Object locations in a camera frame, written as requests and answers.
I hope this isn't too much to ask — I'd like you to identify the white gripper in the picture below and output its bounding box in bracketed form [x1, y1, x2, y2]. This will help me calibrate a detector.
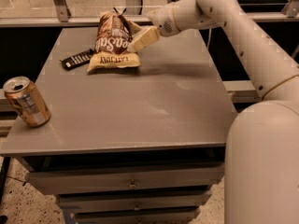
[127, 3, 180, 52]

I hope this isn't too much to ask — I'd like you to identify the brown sea salt chip bag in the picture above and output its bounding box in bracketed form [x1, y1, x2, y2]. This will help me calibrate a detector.
[87, 11, 141, 73]

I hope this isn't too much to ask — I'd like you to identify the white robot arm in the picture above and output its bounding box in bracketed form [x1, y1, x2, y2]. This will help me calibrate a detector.
[129, 0, 299, 224]

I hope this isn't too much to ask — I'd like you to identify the black rxbar chocolate bar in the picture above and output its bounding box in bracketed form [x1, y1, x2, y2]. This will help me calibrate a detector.
[61, 49, 93, 70]

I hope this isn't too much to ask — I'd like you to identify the grey drawer cabinet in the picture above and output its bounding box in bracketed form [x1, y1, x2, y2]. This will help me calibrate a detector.
[1, 28, 235, 224]

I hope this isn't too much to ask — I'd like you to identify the orange soda can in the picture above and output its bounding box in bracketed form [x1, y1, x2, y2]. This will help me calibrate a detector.
[3, 77, 50, 127]

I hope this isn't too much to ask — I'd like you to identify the white cable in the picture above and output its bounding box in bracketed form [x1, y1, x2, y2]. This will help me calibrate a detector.
[205, 28, 213, 49]

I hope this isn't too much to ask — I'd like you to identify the metal window railing frame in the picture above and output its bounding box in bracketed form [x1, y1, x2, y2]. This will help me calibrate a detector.
[0, 0, 299, 29]

